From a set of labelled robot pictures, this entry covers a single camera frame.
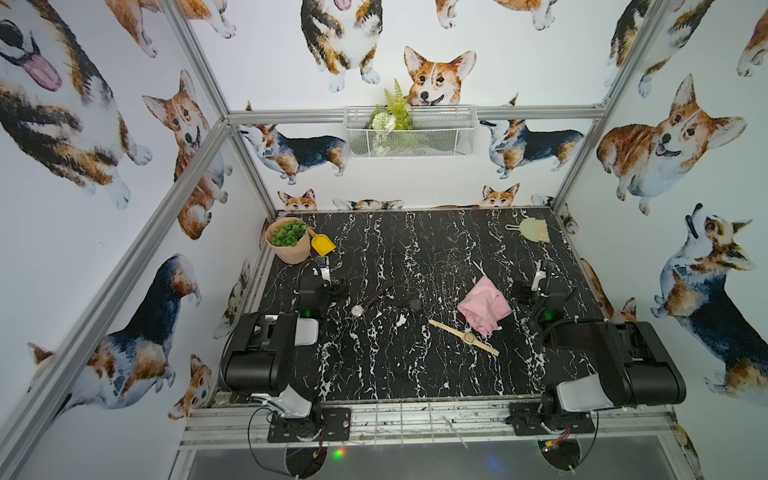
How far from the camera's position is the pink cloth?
0.90 m

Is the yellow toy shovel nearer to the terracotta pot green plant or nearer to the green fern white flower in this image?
the terracotta pot green plant

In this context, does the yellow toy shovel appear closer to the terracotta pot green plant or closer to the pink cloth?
the terracotta pot green plant

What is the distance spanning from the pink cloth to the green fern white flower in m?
0.55

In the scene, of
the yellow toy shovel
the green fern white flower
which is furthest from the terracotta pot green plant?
the green fern white flower

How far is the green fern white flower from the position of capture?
0.81 meters
